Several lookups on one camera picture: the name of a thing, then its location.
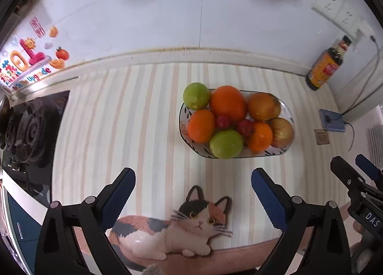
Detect red-green apple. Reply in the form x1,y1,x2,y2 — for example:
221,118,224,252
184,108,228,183
247,92,281,121
268,117,294,148

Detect small orange front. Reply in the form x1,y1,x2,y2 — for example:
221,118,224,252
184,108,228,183
247,122,273,152

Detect green apple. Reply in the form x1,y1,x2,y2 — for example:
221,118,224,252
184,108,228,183
209,130,243,159
183,82,210,110

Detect red cherry tomato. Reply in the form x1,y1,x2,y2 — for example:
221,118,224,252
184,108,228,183
236,119,254,137
215,115,232,130

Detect medium orange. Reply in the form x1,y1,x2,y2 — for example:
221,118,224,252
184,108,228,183
188,109,215,143

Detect large orange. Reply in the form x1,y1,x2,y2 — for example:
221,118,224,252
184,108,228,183
209,86,247,124

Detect blue cabinet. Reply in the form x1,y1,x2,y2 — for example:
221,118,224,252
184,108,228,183
8,195,42,271

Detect brown mat label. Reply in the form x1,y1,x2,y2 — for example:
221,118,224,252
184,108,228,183
314,129,330,145

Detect blue smartphone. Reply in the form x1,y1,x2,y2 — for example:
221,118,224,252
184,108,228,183
319,109,345,132

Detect striped cat table mat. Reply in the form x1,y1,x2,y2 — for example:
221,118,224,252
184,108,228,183
51,61,353,273

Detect white oval patterned plate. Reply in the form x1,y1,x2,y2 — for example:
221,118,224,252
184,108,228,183
179,89,295,159

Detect soy sauce bottle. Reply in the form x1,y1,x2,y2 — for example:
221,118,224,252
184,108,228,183
305,35,352,91

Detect black gas stove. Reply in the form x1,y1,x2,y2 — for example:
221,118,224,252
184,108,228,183
2,91,69,206

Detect black charging cable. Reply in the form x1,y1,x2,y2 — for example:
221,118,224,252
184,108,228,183
341,36,381,153

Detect white wall socket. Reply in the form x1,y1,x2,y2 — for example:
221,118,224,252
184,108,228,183
312,0,366,41

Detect colourful wall stickers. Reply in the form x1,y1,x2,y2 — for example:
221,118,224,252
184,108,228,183
1,16,71,95

